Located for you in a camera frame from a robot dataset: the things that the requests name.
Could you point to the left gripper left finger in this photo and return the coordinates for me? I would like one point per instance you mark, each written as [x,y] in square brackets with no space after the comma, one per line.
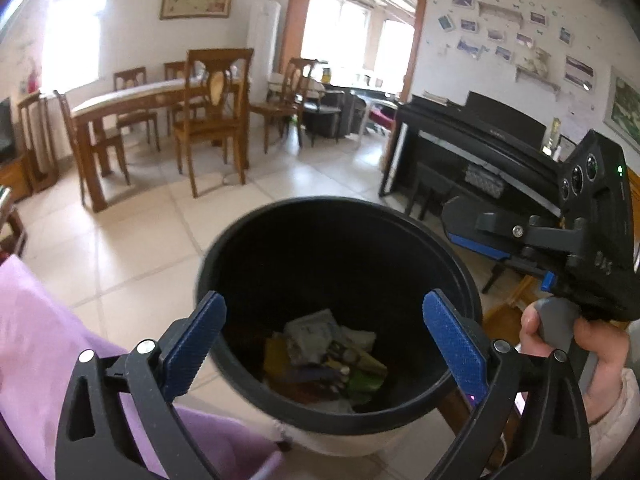
[94,438]

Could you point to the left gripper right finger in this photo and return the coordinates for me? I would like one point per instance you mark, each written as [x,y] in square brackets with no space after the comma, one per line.
[528,419]

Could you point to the clear plastic wrapper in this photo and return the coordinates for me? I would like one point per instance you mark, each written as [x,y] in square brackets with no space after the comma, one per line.
[308,339]

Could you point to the black trash bin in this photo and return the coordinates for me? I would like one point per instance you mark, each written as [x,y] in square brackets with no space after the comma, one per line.
[371,267]

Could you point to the right hand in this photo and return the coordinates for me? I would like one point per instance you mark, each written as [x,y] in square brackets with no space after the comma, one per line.
[606,341]

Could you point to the purple tablecloth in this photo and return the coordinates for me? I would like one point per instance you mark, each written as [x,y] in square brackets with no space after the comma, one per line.
[40,344]

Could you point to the black upright piano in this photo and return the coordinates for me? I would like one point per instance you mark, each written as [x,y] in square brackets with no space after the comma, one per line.
[487,151]

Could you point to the left wooden dining chair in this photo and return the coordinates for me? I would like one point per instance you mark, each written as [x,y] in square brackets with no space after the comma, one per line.
[86,149]

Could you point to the wooden dining chair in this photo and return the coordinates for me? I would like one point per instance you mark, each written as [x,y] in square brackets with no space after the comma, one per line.
[86,149]
[290,102]
[215,107]

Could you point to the black television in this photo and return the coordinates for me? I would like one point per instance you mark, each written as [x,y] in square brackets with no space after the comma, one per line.
[8,148]

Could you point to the wooden dining table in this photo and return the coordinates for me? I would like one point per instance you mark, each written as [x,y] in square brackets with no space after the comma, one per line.
[131,106]

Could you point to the right wooden dining chair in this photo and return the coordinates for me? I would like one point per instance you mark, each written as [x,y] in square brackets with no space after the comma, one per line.
[290,102]

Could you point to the front wooden dining chair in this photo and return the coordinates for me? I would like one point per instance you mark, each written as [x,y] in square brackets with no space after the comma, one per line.
[215,107]

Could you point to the white standing air conditioner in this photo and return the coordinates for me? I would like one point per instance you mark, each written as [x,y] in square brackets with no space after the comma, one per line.
[262,36]

